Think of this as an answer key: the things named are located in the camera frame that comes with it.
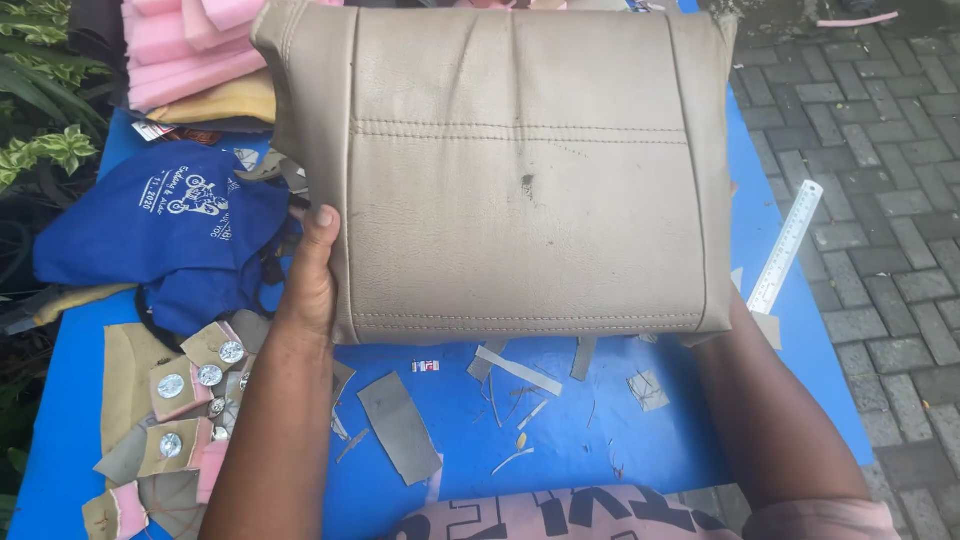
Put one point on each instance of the person's left hand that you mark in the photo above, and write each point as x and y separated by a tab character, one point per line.
311	277

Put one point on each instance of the beige leather seat cushion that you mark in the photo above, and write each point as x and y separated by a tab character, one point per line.
517	180

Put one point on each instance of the small red white label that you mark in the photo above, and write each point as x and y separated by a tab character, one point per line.
425	366

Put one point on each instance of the blue printed cloth bag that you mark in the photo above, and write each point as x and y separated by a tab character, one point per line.
165	225

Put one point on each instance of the grey leather rectangle scrap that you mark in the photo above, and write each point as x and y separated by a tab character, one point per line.
400	427

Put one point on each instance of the yellow foam piece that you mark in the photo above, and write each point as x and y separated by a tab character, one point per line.
225	101

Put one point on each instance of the grey leather strip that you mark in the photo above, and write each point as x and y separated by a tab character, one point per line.
517	370

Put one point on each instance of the pile of pink foam pieces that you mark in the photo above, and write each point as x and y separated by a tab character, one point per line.
187	49

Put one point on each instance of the narrow grey leather scrap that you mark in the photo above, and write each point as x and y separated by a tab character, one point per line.
583	358

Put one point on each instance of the blue table cover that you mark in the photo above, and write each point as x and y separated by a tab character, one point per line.
570	442

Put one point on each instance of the green leafy plant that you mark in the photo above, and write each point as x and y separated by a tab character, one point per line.
41	97

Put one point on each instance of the small square leather scrap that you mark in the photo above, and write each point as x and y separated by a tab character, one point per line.
648	390

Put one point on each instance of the person's pink printed shirt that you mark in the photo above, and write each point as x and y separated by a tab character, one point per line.
637	517

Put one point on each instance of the steel ruler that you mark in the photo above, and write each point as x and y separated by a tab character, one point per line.
786	246

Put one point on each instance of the pink foam strip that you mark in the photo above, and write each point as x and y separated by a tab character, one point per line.
856	19

